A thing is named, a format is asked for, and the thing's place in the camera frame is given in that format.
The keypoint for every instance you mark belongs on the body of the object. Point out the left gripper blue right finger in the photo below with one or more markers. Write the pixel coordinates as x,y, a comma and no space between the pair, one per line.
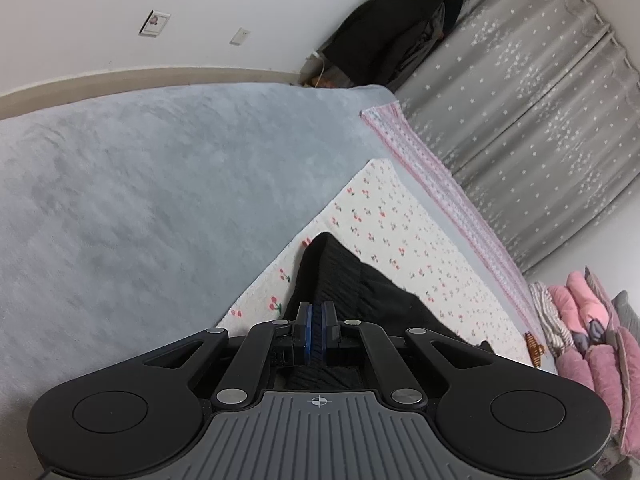
365,352

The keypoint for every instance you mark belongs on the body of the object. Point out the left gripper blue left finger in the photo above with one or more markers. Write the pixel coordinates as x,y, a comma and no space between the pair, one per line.
242,379

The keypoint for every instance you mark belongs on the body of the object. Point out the black pants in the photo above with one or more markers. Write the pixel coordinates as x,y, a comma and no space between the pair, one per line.
330,272

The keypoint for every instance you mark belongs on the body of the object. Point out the brown hair claw clip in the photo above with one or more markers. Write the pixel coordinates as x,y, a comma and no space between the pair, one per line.
535,349

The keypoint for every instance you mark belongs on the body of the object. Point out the cherry print white sheet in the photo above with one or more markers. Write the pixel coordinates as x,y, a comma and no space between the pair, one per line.
382,223

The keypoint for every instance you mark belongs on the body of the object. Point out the striped folded cloth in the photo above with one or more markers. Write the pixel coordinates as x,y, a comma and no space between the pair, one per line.
558,336

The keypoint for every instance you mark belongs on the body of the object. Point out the grey bed cover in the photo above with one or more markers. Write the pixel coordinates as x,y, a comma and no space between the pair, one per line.
131,221

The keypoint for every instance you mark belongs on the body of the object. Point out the pink grey folded duvet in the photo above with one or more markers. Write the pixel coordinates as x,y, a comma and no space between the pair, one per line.
611,371

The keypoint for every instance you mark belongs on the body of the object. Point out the pink striped blanket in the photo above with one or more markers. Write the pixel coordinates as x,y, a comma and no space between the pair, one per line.
394,130

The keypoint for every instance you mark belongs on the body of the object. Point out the grey star curtain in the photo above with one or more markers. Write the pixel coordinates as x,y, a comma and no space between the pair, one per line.
534,109

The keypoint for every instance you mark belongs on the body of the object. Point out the hanging dark clothes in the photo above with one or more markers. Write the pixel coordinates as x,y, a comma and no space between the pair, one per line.
384,41

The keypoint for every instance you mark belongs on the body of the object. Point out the white wall switch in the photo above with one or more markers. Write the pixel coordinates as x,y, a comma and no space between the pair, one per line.
239,37

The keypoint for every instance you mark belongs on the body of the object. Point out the white wall socket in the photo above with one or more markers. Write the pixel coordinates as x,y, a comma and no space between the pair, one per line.
154,24

